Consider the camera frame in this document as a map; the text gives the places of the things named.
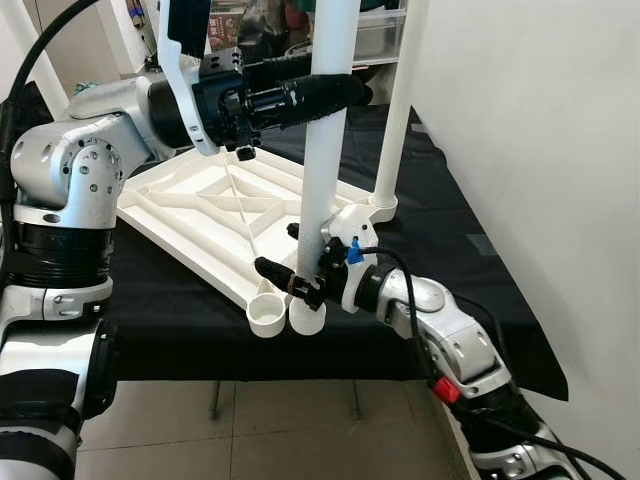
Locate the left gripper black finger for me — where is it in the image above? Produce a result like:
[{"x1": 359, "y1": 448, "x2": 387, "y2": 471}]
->
[
  {"x1": 240, "y1": 52, "x2": 314, "y2": 87},
  {"x1": 252, "y1": 72, "x2": 373, "y2": 132}
]

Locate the white plastic table top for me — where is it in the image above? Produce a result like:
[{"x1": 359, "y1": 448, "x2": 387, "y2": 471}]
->
[{"x1": 118, "y1": 150, "x2": 399, "y2": 339}]

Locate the black bag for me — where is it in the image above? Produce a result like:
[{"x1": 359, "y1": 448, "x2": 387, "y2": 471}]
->
[{"x1": 240, "y1": 0, "x2": 293, "y2": 61}]

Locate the red printed box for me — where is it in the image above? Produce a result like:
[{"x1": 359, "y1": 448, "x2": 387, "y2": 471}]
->
[{"x1": 210, "y1": 10, "x2": 247, "y2": 53}]

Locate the clear plastic storage box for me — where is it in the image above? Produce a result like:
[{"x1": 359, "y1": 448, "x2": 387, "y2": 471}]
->
[{"x1": 355, "y1": 8, "x2": 407, "y2": 63}]

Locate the grey metal table leg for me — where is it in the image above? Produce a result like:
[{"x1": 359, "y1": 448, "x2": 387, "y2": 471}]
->
[
  {"x1": 208, "y1": 380, "x2": 223, "y2": 421},
  {"x1": 348, "y1": 380, "x2": 363, "y2": 421}
]

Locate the black tablecloth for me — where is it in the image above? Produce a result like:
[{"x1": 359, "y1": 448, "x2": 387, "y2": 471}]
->
[{"x1": 100, "y1": 95, "x2": 571, "y2": 401}]

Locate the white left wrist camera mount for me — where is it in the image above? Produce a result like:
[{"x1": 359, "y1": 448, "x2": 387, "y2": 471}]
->
[{"x1": 158, "y1": 0, "x2": 246, "y2": 157}]

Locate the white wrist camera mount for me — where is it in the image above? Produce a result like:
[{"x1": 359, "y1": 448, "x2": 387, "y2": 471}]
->
[
  {"x1": 320, "y1": 205, "x2": 379, "y2": 313},
  {"x1": 158, "y1": 0, "x2": 246, "y2": 157}
]

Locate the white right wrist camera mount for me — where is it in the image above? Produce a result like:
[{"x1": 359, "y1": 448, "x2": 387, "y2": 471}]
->
[{"x1": 320, "y1": 205, "x2": 379, "y2": 313}]

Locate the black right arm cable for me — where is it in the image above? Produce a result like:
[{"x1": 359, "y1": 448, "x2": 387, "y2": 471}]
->
[{"x1": 345, "y1": 240, "x2": 626, "y2": 480}]

